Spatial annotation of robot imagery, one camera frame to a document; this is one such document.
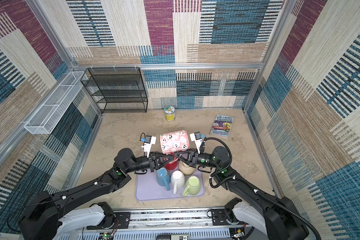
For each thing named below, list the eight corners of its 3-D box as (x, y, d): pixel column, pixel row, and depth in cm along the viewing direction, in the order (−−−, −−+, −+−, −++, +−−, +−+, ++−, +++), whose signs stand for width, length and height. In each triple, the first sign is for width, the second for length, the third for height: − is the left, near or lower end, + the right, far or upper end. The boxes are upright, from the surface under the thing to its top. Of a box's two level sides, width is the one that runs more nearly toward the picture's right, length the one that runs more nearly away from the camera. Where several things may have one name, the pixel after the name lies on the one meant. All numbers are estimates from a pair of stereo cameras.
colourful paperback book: (209, 133, 108) (210, 131, 105) (216, 115, 119) (217, 112, 117) (227, 139, 104) (228, 137, 102) (232, 119, 116) (233, 117, 113)
